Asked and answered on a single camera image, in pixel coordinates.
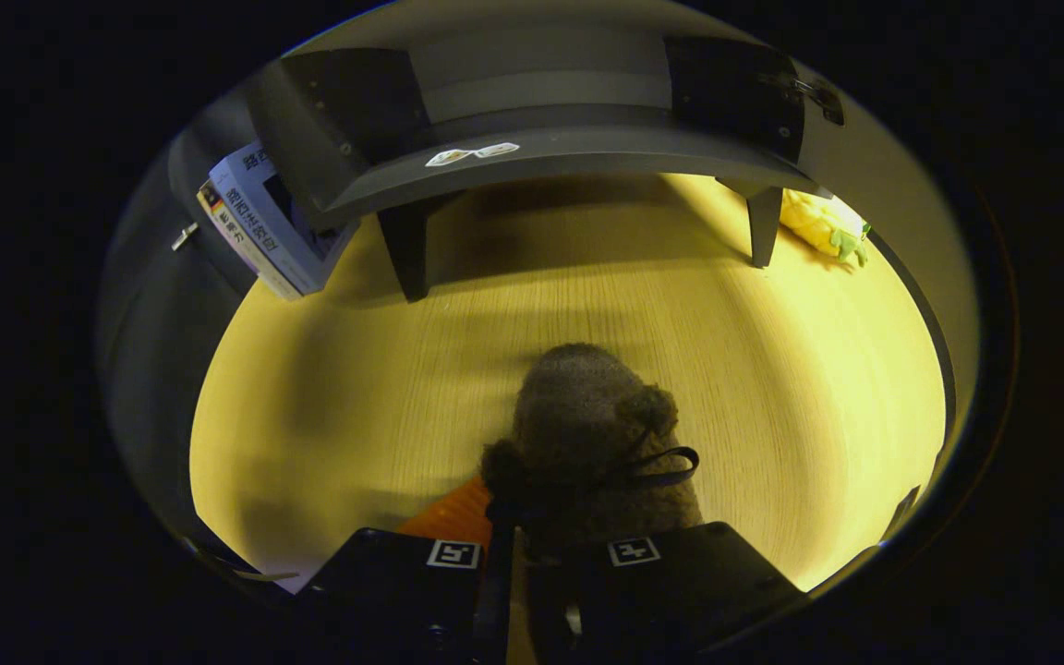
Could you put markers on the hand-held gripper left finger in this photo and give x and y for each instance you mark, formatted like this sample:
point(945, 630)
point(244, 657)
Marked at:
point(495, 591)

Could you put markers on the brown fuzzy shoe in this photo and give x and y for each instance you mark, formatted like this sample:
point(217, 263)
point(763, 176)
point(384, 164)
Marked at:
point(578, 406)

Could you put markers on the blue book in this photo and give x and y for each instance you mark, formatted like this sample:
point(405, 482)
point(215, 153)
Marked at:
point(246, 180)

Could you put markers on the yellow plush toy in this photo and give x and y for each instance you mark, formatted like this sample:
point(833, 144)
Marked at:
point(818, 226)

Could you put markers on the black backdrop cloth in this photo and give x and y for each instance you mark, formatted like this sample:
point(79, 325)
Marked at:
point(153, 369)

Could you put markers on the grey shoe cabinet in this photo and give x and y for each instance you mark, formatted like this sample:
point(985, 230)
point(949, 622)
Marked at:
point(541, 139)

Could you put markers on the silver clip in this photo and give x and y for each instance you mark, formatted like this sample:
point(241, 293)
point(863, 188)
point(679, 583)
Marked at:
point(185, 236)

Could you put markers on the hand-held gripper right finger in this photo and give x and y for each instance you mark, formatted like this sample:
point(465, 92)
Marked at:
point(680, 591)

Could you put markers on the white book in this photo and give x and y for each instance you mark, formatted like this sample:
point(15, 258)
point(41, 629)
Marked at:
point(246, 254)

